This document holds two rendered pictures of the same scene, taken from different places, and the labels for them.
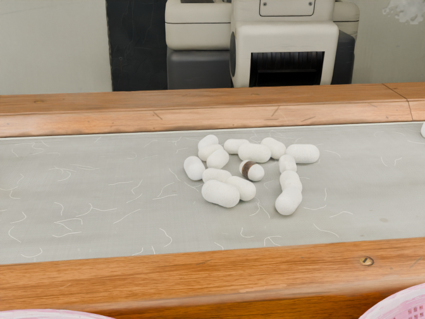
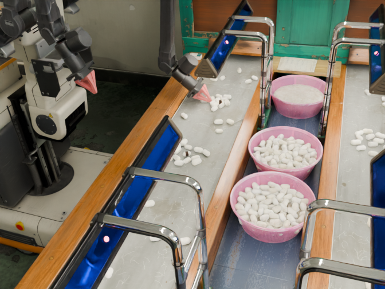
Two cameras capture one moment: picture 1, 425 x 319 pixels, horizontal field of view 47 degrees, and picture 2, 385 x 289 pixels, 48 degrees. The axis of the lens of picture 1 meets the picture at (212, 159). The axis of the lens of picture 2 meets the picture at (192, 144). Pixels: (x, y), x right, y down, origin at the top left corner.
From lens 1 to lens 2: 1.34 m
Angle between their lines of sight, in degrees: 55
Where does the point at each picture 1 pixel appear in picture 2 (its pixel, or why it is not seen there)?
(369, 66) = not seen: outside the picture
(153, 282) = (230, 175)
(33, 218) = (183, 195)
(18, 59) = not seen: outside the picture
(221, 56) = (8, 128)
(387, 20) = not seen: outside the picture
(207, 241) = (211, 170)
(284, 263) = (233, 159)
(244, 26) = (58, 110)
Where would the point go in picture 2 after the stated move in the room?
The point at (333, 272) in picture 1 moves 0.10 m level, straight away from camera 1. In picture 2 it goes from (239, 155) to (217, 144)
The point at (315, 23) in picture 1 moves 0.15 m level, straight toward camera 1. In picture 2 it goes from (75, 91) to (98, 100)
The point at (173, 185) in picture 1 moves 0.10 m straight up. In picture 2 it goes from (181, 169) to (179, 147)
